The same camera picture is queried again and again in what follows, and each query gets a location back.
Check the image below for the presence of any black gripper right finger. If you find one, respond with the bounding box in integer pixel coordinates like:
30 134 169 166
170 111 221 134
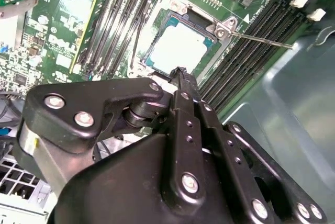
183 73 328 224

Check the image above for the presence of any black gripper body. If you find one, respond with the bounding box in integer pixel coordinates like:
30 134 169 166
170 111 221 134
48 132 253 224

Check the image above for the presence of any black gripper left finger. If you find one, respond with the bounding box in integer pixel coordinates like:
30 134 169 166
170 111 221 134
12 67 207 209

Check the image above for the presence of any silver CPU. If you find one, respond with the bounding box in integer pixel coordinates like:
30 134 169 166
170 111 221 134
148 14 219 75

